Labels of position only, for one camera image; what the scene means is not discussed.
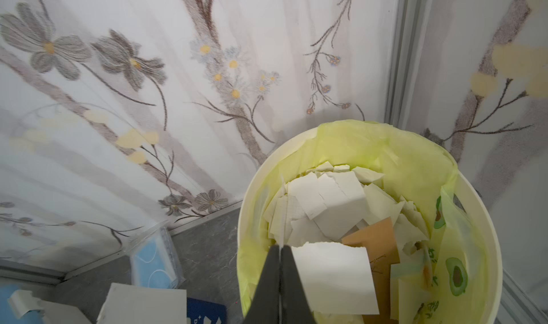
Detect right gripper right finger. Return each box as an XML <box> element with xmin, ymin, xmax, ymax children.
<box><xmin>280</xmin><ymin>245</ymin><xmax>316</xmax><ymax>324</ymax></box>

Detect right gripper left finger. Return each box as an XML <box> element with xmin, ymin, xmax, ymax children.
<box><xmin>243</xmin><ymin>245</ymin><xmax>281</xmax><ymax>324</ymax></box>

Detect white receipt paper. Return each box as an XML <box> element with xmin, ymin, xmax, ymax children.
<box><xmin>292</xmin><ymin>242</ymin><xmax>380</xmax><ymax>315</ymax></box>

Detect blue paper bag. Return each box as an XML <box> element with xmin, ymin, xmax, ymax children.
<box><xmin>186</xmin><ymin>298</ymin><xmax>227</xmax><ymax>324</ymax></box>

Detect cream trash bin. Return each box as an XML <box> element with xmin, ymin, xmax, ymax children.
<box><xmin>236</xmin><ymin>120</ymin><xmax>504</xmax><ymax>324</ymax></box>

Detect bagged blue face masks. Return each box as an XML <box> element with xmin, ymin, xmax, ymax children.
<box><xmin>125</xmin><ymin>223</ymin><xmax>185</xmax><ymax>289</ymax></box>

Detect yellow-green bin liner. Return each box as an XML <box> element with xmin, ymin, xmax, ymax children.
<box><xmin>237</xmin><ymin>120</ymin><xmax>502</xmax><ymax>323</ymax></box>

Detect blue lidded storage box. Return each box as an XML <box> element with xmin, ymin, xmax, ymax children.
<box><xmin>0</xmin><ymin>285</ymin><xmax>43</xmax><ymax>324</ymax></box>

